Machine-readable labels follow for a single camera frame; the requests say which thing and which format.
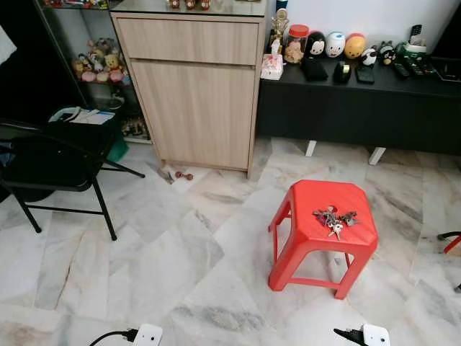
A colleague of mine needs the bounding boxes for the bunch of metal keys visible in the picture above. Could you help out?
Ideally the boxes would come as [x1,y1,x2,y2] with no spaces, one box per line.
[313,207,359,240]

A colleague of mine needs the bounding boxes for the black remote control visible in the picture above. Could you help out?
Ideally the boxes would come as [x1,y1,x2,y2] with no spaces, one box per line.
[407,56,437,76]
[391,61,411,79]

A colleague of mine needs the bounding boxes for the black low console table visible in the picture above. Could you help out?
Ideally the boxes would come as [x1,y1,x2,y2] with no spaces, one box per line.
[256,54,461,165]

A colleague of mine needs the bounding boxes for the small black toy figure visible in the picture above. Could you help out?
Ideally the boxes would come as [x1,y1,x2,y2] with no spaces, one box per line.
[378,42,397,66]

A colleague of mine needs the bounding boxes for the small white panda figure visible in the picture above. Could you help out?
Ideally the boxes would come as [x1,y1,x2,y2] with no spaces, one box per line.
[362,46,379,67]

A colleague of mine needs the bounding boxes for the red plastic stool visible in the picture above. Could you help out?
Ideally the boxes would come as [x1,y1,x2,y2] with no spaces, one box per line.
[268,179,379,300]

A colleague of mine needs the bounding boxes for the yellow egg-shaped plush toy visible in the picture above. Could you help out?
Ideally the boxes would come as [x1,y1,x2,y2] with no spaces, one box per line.
[344,33,367,60]

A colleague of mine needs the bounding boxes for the black wallet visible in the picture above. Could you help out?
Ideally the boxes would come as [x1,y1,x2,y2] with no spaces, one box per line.
[300,58,328,81]

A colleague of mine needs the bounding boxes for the white egg-shaped plush toy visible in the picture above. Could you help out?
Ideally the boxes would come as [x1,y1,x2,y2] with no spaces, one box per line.
[325,32,346,58]

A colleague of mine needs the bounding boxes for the black egg-shaped plush toy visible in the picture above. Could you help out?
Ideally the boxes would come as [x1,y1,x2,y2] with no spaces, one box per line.
[305,31,327,60]

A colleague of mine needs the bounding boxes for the glass jar with red lid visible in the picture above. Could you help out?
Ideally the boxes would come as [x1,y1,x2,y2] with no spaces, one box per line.
[285,25,310,64]

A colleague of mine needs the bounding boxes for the pink white tissue box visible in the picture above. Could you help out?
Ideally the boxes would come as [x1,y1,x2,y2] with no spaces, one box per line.
[261,54,284,81]

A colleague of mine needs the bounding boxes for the gold trophy with blue ball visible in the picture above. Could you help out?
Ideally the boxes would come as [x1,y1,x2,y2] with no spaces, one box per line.
[270,9,290,57]

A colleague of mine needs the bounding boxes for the light wooden cabinet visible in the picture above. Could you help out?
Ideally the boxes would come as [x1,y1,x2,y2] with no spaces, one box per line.
[109,0,269,179]

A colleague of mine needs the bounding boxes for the row of small figurines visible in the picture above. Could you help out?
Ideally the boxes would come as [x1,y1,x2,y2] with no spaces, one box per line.
[167,0,211,11]

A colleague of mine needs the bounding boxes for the green plastic bin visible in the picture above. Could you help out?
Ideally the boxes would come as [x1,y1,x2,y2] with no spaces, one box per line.
[108,133,129,163]

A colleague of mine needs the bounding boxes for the white and blue paper stack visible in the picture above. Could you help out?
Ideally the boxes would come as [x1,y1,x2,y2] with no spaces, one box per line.
[49,107,116,125]

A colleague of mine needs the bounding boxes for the black folding chair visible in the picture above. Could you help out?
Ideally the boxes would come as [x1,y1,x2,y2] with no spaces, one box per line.
[0,119,145,241]

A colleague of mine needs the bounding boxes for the glass display shelf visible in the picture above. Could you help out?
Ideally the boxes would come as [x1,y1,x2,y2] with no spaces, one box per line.
[36,0,152,141]

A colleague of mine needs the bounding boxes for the red and black metal frame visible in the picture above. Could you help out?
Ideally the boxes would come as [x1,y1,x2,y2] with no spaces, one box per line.
[437,231,461,254]

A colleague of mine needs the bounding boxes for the green stand with cordless phone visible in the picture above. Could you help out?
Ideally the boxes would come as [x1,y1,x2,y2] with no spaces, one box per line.
[400,25,427,58]

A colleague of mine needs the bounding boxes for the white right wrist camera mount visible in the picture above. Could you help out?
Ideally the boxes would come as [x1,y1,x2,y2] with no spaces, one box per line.
[361,324,391,346]

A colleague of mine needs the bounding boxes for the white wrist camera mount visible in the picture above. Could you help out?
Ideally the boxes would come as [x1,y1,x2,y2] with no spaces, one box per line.
[132,324,164,346]
[361,324,391,346]

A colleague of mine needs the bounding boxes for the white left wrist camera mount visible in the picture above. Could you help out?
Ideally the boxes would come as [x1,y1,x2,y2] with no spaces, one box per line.
[132,324,164,346]

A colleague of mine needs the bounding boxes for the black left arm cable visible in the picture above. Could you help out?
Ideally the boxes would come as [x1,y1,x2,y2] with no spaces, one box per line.
[89,328,138,346]

